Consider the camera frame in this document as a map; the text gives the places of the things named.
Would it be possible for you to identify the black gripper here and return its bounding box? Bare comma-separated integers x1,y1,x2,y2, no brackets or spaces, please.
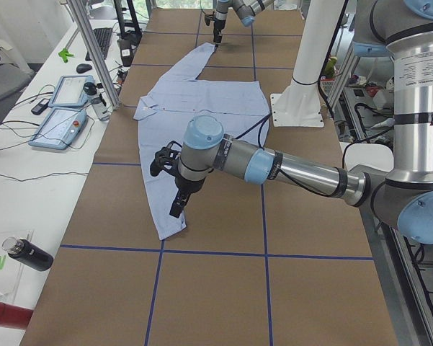
213,19,225,45
169,173,204,218

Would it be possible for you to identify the light blue striped shirt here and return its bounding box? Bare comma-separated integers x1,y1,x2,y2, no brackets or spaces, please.
134,43,269,240

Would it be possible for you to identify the black keyboard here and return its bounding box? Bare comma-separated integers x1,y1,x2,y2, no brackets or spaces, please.
93,27,112,59

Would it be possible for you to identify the clear plastic water bottle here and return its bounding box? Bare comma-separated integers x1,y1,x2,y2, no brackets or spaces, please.
83,82,110,121

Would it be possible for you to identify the black computer mouse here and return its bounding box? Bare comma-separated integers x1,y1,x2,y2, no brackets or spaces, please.
76,63,93,74

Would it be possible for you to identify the lower blue teach pendant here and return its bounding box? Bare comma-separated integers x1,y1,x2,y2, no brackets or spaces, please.
28,107,87,150

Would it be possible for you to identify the blue teach pendant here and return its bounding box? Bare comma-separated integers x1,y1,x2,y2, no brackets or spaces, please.
28,107,87,150
48,75,94,108

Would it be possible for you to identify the green plastic clip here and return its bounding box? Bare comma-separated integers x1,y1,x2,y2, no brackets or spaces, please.
58,48,74,63

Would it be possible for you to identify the upper blue teach pendant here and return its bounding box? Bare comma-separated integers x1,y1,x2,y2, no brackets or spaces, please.
48,75,94,108

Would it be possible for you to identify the black water bottle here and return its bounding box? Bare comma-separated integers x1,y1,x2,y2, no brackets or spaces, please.
2,237,53,272

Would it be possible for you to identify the white chair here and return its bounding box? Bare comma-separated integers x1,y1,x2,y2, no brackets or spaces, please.
344,143,394,172

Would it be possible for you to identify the red cylinder bottle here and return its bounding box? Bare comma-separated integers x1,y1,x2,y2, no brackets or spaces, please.
0,302,34,330

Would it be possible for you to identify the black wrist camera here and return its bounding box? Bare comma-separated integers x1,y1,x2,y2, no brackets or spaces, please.
204,13,214,26
149,141,182,177

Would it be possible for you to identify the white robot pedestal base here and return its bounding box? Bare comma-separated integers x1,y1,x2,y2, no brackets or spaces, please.
271,0,347,128

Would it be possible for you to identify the silver aluminium frame post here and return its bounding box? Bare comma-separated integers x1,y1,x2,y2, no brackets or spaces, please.
67,0,120,110

